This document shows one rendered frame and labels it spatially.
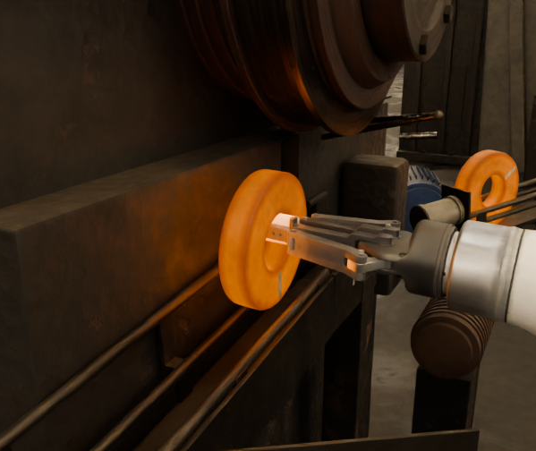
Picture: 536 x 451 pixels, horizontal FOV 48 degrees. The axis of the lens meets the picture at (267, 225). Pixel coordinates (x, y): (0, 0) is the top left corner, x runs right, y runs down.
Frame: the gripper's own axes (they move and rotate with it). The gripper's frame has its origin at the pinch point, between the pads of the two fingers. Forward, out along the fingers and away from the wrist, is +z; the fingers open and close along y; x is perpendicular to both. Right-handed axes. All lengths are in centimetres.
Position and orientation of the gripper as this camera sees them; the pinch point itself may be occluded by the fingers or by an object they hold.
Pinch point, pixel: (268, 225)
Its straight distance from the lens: 68.0
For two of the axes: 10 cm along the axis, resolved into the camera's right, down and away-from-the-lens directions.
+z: -8.9, -1.8, 4.2
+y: 4.6, -2.7, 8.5
